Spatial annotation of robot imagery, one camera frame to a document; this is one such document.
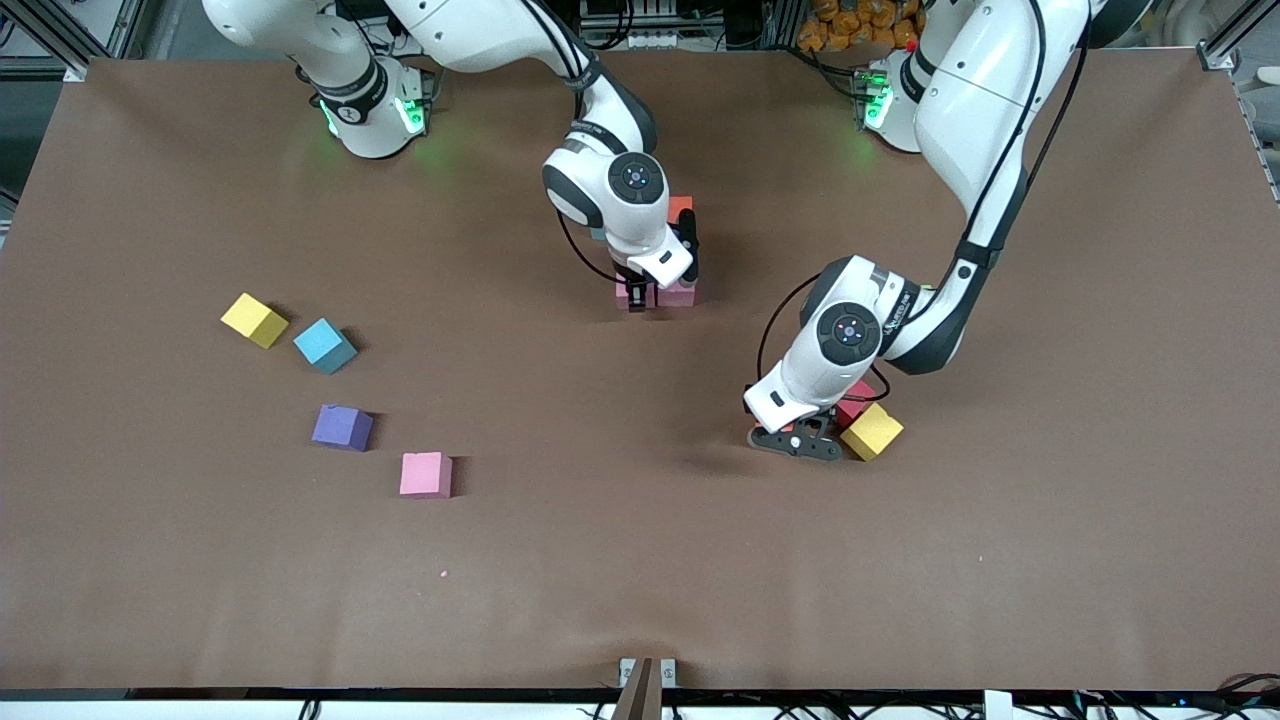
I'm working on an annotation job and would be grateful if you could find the red foam cube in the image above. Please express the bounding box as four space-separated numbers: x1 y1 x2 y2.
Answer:
835 378 878 429

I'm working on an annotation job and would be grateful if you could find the yellow foam cube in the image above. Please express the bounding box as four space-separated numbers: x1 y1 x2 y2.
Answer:
840 402 905 462
220 292 290 350

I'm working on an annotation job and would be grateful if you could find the large table cover sheet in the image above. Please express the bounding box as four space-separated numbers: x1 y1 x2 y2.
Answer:
0 50 1280 693

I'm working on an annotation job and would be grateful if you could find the purple foam cube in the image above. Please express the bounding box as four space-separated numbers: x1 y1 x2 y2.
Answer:
311 404 374 453

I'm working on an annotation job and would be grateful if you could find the orange snack bag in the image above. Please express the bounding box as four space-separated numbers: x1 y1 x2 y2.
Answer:
797 0 926 53

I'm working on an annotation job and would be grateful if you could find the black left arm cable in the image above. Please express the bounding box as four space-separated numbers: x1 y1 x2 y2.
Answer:
755 0 1093 391

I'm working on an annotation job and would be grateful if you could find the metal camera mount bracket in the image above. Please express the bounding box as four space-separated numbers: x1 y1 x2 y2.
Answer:
612 656 678 720

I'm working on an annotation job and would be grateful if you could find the black cable bundle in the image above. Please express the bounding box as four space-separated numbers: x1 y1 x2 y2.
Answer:
1020 672 1280 720

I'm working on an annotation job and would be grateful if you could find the aluminium table side rail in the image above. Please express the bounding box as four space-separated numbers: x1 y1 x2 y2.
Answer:
1235 70 1280 211

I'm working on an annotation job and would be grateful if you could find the aluminium frame beam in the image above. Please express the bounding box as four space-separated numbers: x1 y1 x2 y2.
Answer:
0 0 151 81
1195 0 1280 73

